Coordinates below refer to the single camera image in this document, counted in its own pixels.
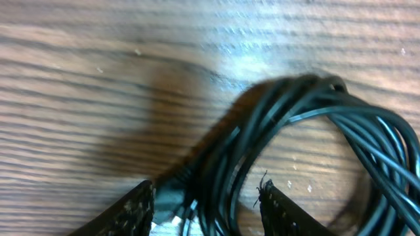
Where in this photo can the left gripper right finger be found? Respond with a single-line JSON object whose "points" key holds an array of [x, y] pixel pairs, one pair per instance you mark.
{"points": [[283, 217]]}

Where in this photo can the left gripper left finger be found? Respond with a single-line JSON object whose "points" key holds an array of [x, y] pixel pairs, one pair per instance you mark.
{"points": [[130, 216]]}

